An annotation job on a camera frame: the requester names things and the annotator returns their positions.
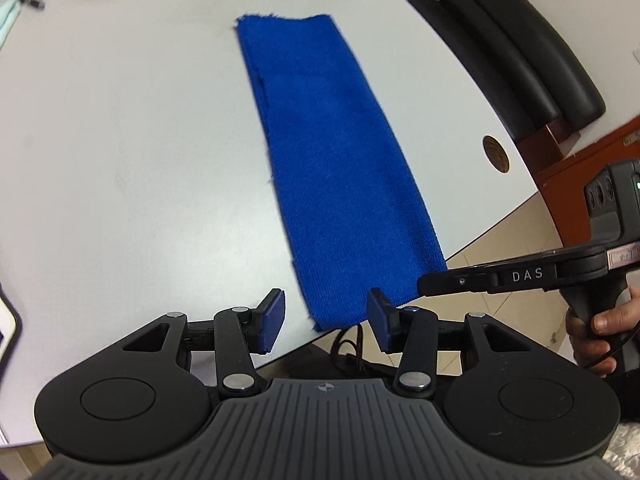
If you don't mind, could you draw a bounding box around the black leather sofa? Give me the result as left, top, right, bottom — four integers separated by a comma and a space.
385, 0, 607, 141

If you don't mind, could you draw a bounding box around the light blue towel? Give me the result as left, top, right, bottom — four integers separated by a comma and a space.
0, 0, 23, 46

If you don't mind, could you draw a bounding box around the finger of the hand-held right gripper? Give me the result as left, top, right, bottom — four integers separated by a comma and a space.
417, 251, 561, 297

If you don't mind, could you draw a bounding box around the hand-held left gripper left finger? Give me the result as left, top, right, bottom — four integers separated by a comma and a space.
122, 287, 287, 397

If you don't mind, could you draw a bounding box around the white tablet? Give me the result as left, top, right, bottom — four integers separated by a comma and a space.
0, 285, 22, 376

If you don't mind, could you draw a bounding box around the brown wooden furniture base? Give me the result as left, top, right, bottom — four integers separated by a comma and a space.
517, 115, 640, 256

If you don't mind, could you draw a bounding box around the person's right hand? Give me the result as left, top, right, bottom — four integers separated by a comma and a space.
565, 285, 640, 378

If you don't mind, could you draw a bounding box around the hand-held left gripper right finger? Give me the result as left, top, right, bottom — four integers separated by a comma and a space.
366, 287, 533, 398

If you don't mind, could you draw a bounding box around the black cable bundle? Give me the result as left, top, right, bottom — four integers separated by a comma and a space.
330, 325, 381, 376

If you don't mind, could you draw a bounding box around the brown table grommet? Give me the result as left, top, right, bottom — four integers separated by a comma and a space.
482, 135, 511, 173

